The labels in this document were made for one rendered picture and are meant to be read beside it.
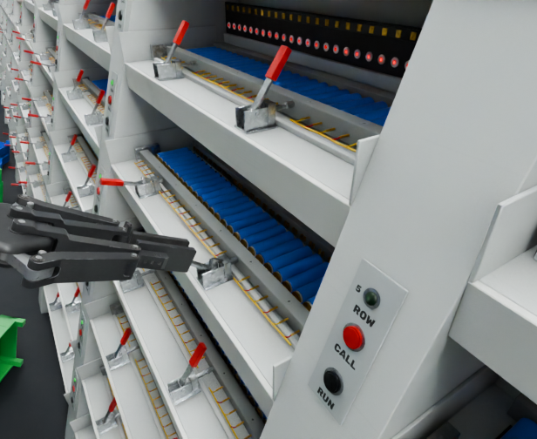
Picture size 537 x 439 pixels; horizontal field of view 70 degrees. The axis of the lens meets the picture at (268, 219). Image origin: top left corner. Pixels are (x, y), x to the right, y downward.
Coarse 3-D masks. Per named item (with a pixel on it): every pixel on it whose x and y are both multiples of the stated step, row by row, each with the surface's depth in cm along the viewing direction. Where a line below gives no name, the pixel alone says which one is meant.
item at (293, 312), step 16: (144, 160) 76; (160, 176) 69; (160, 192) 66; (176, 192) 64; (176, 208) 62; (192, 208) 60; (208, 224) 56; (224, 240) 52; (240, 256) 49; (256, 272) 47; (256, 288) 47; (272, 288) 44; (256, 304) 44; (272, 304) 45; (288, 304) 42; (288, 320) 42; (304, 320) 40; (288, 336) 40
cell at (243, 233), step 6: (264, 222) 57; (270, 222) 57; (276, 222) 57; (246, 228) 55; (252, 228) 55; (258, 228) 56; (264, 228) 56; (240, 234) 54; (246, 234) 55; (240, 240) 55
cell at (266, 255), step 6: (294, 240) 53; (300, 240) 53; (282, 246) 52; (288, 246) 52; (294, 246) 52; (300, 246) 53; (264, 252) 51; (270, 252) 51; (276, 252) 51; (282, 252) 51; (288, 252) 52; (264, 258) 50; (270, 258) 50
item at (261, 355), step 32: (128, 160) 80; (128, 192) 69; (160, 224) 60; (192, 288) 50; (224, 288) 48; (224, 320) 44; (256, 320) 44; (224, 352) 45; (256, 352) 40; (288, 352) 40; (256, 384) 38
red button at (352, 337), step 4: (348, 328) 27; (352, 328) 27; (356, 328) 27; (344, 332) 28; (348, 332) 27; (352, 332) 27; (356, 332) 27; (344, 336) 28; (348, 336) 27; (352, 336) 27; (356, 336) 27; (360, 336) 27; (344, 340) 28; (348, 340) 27; (352, 340) 27; (356, 340) 27; (360, 340) 27; (348, 344) 27; (352, 344) 27; (356, 344) 27; (360, 344) 27; (352, 348) 27; (356, 348) 27
